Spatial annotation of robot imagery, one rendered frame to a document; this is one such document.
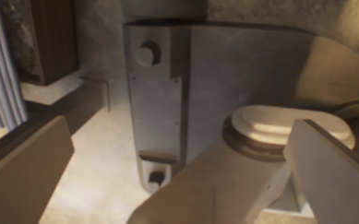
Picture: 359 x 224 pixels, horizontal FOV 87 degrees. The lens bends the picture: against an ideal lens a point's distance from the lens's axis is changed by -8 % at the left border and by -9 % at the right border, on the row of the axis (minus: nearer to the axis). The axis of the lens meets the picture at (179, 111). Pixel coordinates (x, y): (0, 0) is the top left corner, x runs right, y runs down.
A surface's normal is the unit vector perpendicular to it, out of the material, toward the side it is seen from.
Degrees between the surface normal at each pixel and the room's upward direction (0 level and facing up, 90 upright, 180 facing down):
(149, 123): 0
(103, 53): 0
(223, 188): 90
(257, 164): 90
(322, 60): 0
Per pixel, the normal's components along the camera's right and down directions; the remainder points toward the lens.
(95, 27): -0.20, 0.47
